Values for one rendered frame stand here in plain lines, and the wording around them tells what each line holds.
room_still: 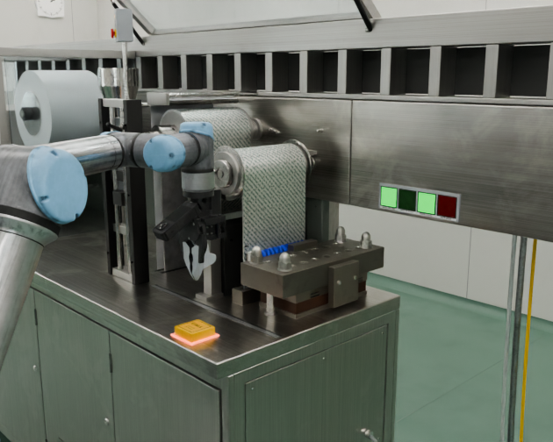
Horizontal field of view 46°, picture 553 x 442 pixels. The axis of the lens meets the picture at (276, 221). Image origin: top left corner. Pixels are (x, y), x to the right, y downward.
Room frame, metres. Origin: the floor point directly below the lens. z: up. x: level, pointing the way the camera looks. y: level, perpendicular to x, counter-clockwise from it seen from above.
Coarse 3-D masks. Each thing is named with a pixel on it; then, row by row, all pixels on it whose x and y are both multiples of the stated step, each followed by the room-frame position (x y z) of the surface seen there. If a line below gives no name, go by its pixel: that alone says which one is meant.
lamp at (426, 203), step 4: (420, 196) 1.67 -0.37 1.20; (424, 196) 1.66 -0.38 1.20; (428, 196) 1.65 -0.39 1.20; (432, 196) 1.64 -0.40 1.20; (420, 200) 1.67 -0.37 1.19; (424, 200) 1.66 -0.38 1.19; (428, 200) 1.65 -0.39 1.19; (432, 200) 1.64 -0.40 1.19; (420, 204) 1.67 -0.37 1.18; (424, 204) 1.66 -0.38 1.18; (428, 204) 1.65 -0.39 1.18; (432, 204) 1.64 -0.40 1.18; (420, 208) 1.67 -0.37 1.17; (424, 208) 1.66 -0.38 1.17; (428, 208) 1.65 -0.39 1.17; (432, 208) 1.64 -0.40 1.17; (428, 212) 1.65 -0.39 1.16; (432, 212) 1.64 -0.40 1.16
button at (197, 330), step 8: (200, 320) 1.51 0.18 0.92; (176, 328) 1.46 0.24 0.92; (184, 328) 1.45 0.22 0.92; (192, 328) 1.45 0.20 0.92; (200, 328) 1.45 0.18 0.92; (208, 328) 1.45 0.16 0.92; (184, 336) 1.44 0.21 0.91; (192, 336) 1.42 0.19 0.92; (200, 336) 1.43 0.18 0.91; (208, 336) 1.45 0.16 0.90
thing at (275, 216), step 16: (256, 192) 1.73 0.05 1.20; (272, 192) 1.77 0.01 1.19; (288, 192) 1.82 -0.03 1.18; (304, 192) 1.86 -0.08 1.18; (256, 208) 1.73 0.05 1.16; (272, 208) 1.77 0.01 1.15; (288, 208) 1.82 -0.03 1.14; (304, 208) 1.86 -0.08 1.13; (256, 224) 1.73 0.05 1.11; (272, 224) 1.77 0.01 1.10; (288, 224) 1.82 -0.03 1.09; (304, 224) 1.86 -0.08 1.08; (256, 240) 1.73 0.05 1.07; (272, 240) 1.77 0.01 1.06; (288, 240) 1.82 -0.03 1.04
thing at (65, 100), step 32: (32, 64) 2.39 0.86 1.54; (64, 64) 2.47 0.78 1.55; (96, 64) 2.56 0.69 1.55; (128, 64) 2.66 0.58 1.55; (32, 96) 2.39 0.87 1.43; (64, 96) 2.47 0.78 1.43; (96, 96) 2.56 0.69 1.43; (32, 128) 2.38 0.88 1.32; (64, 128) 2.46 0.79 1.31; (96, 128) 2.55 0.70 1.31; (96, 192) 2.54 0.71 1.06; (96, 224) 2.53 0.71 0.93
